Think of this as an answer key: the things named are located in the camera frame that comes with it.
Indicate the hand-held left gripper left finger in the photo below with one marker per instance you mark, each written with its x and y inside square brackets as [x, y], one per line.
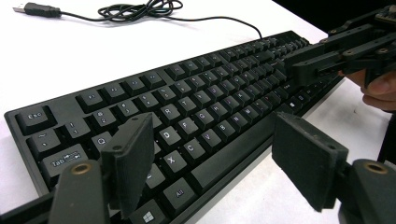
[130, 161]

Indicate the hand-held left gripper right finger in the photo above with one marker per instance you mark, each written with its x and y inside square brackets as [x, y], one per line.
[308, 158]

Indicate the black computer keyboard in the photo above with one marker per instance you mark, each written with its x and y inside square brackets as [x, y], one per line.
[199, 105]

